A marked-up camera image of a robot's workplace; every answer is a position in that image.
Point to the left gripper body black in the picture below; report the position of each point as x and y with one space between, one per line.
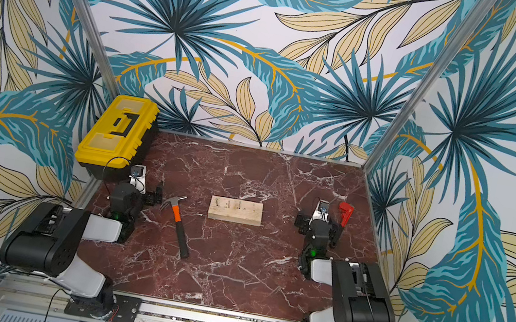
147 199

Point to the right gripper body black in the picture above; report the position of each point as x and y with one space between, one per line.
304 222

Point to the claw hammer orange black handle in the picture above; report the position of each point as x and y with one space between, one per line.
173 202

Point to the wooden block with nails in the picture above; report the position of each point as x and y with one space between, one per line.
235 211

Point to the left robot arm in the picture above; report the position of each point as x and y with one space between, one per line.
47 241

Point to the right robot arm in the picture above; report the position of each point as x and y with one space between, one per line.
358 290

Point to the yellow black toolbox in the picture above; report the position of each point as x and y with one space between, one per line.
120 138

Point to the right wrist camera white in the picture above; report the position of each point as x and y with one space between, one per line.
321 211

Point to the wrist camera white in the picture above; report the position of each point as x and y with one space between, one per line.
138 174
321 211

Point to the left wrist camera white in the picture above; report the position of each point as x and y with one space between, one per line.
138 174

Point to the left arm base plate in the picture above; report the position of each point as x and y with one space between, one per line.
115 308

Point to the left aluminium corner post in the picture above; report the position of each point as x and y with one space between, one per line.
79 0

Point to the aluminium corner post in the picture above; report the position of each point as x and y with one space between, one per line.
449 51
79 0

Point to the right aluminium corner post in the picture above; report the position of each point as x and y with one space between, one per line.
449 51

